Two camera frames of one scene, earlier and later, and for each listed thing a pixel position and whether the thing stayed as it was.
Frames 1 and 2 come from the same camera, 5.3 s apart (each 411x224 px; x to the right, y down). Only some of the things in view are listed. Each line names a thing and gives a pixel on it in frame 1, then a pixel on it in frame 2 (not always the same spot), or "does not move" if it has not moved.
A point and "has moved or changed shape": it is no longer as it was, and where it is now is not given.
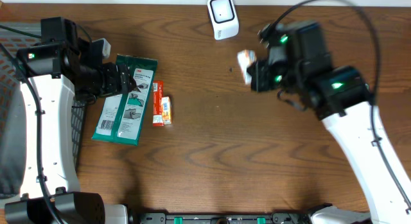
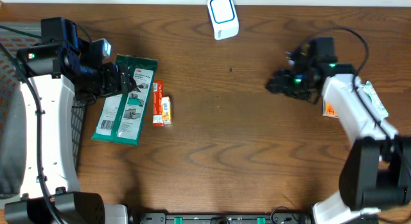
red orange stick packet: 158,94 does not move
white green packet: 122,114 does not move
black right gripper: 261,77 -> 280,83
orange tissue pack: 246,58 has moved or changed shape
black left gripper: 114,85 does not move
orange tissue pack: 166,110 does not move
